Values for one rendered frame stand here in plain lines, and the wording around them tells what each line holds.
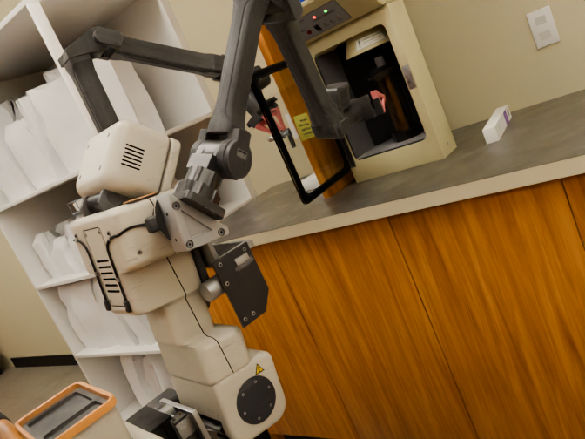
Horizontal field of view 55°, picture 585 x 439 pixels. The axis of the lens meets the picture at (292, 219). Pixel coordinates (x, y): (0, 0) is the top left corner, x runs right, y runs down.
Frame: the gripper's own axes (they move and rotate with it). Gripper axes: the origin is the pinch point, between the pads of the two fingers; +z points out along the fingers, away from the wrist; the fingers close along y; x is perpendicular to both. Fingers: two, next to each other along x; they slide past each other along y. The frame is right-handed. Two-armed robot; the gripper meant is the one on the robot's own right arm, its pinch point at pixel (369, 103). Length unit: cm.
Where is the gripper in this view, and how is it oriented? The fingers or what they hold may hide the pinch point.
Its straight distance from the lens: 172.6
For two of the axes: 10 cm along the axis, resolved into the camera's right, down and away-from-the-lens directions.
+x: 4.0, 8.9, 2.3
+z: 5.3, -4.3, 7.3
